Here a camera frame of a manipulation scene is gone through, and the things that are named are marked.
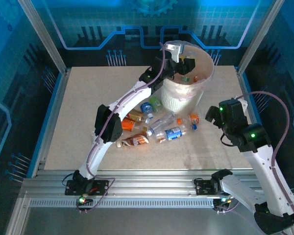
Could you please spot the clear bottle green white label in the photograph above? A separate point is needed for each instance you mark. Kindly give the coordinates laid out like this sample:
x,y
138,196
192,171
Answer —
x,y
185,78

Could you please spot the orange juice bottle yellow cap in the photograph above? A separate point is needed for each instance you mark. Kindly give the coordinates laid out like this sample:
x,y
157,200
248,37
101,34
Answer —
x,y
198,78

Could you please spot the blue yellow label bottle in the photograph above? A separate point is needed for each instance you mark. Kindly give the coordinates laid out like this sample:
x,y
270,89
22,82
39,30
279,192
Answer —
x,y
172,133

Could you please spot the red and gold label bottle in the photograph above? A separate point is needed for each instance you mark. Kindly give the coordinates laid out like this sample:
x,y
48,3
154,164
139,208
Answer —
x,y
136,115

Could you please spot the clear water bottle purple label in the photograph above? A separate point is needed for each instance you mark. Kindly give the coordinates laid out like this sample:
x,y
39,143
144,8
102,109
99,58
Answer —
x,y
161,123

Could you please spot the clear bottle brown residue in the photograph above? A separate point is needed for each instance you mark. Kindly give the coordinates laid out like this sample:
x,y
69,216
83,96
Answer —
x,y
159,140

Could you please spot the orange label bottle gold cap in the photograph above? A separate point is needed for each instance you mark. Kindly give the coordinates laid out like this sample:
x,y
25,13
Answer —
x,y
128,124

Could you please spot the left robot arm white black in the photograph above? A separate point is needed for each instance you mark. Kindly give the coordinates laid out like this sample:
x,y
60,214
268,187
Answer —
x,y
127,98

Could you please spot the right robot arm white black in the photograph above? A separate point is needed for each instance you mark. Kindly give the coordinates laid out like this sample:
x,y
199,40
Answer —
x,y
262,171

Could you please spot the white plastic bin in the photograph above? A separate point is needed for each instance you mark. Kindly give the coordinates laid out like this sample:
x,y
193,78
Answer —
x,y
176,102

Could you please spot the small bottle blue label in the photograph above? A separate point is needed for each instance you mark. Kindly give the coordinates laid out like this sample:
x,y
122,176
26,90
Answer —
x,y
146,107

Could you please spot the small status light board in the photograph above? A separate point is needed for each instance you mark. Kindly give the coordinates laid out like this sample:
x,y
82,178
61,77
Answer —
x,y
224,200
82,199

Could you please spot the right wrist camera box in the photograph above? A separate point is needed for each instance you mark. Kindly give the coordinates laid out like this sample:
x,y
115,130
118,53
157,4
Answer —
x,y
243,104

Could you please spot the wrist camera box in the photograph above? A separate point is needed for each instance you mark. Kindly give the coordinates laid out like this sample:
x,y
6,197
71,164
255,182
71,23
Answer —
x,y
243,104
175,50

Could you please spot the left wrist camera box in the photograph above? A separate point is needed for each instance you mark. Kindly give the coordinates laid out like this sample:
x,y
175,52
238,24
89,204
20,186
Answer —
x,y
175,50

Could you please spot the aluminium table side rail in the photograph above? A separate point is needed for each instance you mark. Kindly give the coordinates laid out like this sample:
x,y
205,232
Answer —
x,y
61,85
244,85

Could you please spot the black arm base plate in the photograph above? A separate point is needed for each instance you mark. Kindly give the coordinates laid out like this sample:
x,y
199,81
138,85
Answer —
x,y
72,188
201,187

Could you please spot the aluminium frame post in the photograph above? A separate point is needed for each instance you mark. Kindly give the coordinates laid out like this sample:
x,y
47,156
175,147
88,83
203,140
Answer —
x,y
258,36
45,36

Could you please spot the aluminium mounting rail beam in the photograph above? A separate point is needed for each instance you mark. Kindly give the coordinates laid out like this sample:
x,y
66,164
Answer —
x,y
149,183

